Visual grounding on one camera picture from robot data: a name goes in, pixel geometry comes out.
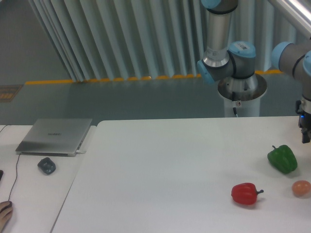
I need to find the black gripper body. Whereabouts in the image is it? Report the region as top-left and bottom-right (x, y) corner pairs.
(295, 99), (311, 133)

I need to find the red bell pepper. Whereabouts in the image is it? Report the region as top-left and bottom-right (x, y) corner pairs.
(231, 183), (264, 205)

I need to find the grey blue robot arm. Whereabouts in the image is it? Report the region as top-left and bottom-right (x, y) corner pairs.
(197, 0), (311, 143)

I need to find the person's hand on mouse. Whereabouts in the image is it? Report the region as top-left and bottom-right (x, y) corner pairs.
(0, 201), (13, 228)

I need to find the green bell pepper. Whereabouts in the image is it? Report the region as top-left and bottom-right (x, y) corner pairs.
(267, 145), (298, 174)

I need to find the brown egg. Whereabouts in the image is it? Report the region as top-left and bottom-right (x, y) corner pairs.
(292, 180), (311, 197)

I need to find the silver closed laptop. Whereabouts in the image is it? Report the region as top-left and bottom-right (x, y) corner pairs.
(16, 118), (92, 156)

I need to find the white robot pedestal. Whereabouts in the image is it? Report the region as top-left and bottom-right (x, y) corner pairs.
(218, 74), (267, 117)

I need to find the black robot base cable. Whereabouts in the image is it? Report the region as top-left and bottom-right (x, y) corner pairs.
(230, 91), (240, 118)

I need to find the black mouse cable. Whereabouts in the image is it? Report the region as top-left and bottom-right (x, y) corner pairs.
(0, 124), (21, 202)

